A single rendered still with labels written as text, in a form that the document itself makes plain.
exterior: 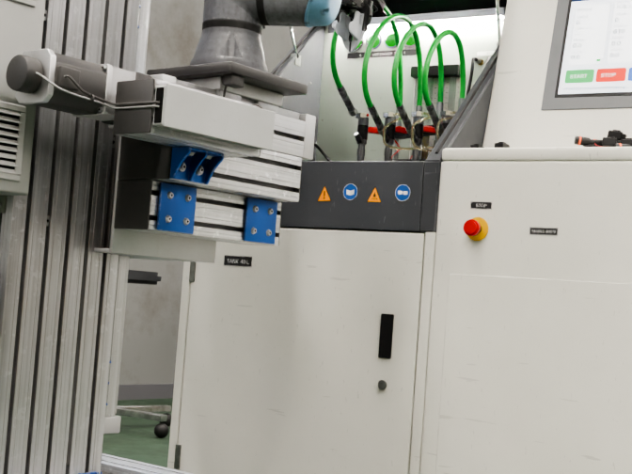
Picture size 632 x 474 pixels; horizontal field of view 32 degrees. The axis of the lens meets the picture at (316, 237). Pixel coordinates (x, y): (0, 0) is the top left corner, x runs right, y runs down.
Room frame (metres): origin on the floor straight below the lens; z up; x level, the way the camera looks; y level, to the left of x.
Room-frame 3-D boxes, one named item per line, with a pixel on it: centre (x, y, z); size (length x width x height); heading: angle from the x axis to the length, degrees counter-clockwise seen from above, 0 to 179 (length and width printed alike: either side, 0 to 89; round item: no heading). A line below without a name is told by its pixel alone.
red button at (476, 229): (2.35, -0.34, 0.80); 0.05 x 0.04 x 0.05; 59
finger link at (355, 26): (2.49, -0.05, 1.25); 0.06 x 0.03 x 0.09; 149
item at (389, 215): (2.62, 0.02, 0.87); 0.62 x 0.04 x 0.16; 59
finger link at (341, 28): (2.50, -0.03, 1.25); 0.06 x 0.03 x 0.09; 149
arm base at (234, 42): (2.09, 0.19, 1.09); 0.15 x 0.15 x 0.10
